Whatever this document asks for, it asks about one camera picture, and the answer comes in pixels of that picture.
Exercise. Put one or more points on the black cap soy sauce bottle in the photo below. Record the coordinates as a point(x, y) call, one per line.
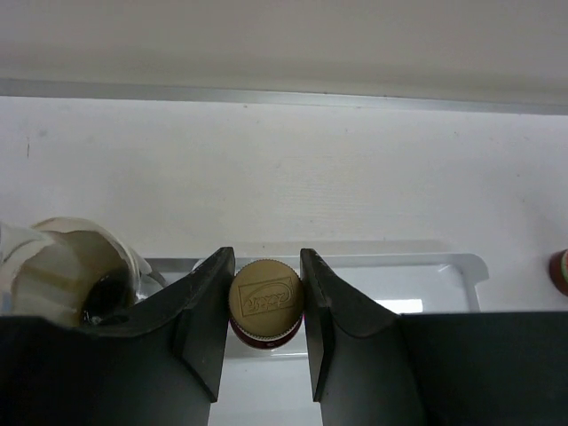
point(72, 272)

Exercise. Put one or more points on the small gold cap oil bottle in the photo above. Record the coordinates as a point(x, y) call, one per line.
point(266, 304)

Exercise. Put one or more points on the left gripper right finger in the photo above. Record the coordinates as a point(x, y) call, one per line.
point(370, 366)

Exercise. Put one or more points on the yellow cap chili sauce bottle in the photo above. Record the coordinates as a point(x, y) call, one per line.
point(558, 271)

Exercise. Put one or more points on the white divided organizer tray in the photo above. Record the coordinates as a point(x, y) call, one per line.
point(273, 387)

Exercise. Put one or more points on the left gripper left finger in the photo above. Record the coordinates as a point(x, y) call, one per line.
point(158, 362)

